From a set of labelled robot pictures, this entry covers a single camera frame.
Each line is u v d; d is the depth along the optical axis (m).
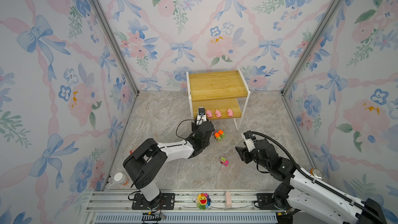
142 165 0.48
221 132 0.95
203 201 0.73
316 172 0.73
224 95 0.75
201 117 0.70
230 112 0.86
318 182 0.49
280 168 0.57
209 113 0.85
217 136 0.95
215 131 0.95
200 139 0.66
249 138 0.68
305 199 0.58
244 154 0.69
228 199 0.73
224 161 0.84
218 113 0.86
